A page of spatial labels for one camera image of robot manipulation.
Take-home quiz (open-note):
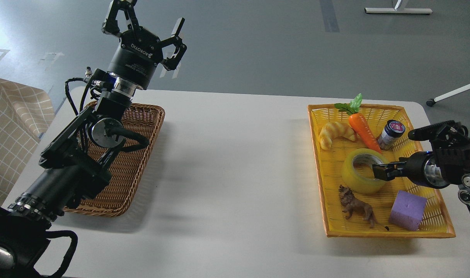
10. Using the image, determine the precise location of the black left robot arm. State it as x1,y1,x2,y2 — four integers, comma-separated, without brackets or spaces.
0,0,187,278

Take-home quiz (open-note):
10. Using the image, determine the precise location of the white stand base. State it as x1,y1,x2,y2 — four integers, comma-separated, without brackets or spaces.
364,0,433,15

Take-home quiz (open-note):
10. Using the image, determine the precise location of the brown wicker basket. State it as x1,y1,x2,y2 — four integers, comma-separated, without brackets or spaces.
63,103,165,217

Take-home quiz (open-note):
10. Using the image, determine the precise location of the toy orange carrot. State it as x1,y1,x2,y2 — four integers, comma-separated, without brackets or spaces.
334,93,381,153

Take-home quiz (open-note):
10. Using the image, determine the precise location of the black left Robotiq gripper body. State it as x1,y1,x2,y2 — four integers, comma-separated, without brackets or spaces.
108,26,163,90

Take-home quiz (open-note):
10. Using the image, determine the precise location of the white wheeled stand leg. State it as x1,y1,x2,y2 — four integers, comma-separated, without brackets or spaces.
426,83,470,107

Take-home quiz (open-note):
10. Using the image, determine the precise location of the yellow plastic basket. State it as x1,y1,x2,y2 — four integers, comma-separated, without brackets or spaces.
308,103,456,239

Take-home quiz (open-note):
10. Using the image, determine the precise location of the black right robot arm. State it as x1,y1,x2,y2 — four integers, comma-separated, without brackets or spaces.
372,120,470,210

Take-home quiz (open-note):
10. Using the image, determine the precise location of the yellow tape roll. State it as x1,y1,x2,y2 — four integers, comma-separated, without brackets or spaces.
341,148,388,194

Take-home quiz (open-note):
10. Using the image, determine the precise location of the toy croissant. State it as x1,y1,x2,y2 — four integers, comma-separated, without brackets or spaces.
318,122,358,150

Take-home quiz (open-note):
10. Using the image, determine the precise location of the purple foam cube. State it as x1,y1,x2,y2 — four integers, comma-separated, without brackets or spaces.
388,190,427,232

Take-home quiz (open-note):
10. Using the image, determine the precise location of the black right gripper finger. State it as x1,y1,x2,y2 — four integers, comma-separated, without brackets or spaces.
372,162,406,181

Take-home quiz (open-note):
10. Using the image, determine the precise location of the small dark jar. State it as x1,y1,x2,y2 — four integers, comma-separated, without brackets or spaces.
376,120,406,150

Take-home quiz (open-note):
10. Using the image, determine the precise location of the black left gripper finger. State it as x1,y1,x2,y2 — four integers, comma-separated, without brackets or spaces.
102,0,140,37
160,17,187,71

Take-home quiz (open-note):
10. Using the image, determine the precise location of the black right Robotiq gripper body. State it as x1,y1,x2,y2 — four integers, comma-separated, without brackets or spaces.
399,151,450,189

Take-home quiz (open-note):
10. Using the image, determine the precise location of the beige checkered cloth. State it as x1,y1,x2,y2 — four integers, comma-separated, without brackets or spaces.
0,78,55,206

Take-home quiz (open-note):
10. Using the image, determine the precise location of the brown toy lion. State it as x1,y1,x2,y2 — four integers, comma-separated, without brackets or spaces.
339,185,379,228

